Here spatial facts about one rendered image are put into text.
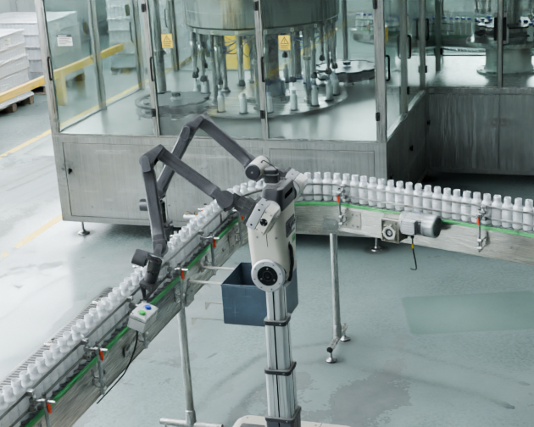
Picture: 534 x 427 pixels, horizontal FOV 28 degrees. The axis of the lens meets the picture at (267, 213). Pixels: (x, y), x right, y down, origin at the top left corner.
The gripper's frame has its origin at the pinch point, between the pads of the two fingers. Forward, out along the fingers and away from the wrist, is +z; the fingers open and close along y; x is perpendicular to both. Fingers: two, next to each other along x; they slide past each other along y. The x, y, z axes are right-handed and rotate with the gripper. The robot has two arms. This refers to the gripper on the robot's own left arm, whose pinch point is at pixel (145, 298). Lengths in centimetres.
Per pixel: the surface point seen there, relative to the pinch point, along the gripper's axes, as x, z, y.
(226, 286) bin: 17, 20, -74
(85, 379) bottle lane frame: -5.3, 26.5, 35.5
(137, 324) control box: 0.8, 11.3, 3.8
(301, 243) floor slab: -1, 125, -381
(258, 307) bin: 36, 24, -74
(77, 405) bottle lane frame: -3, 33, 44
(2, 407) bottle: -15, 12, 91
